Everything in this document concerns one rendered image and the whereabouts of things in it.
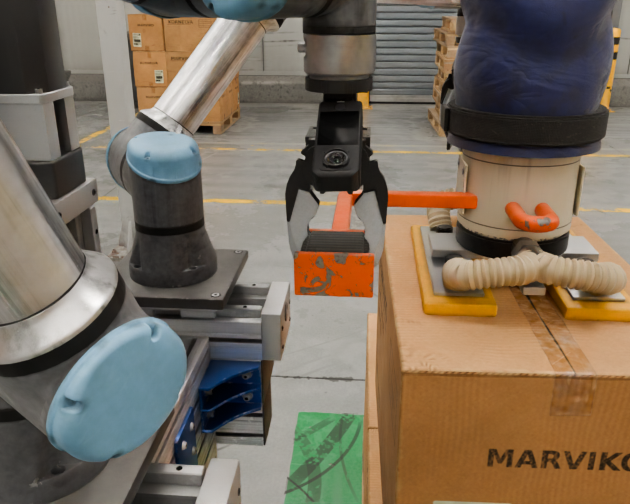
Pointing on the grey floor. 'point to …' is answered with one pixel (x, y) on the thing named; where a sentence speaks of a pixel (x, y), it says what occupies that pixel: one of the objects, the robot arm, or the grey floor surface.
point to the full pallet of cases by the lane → (150, 83)
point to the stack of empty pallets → (446, 46)
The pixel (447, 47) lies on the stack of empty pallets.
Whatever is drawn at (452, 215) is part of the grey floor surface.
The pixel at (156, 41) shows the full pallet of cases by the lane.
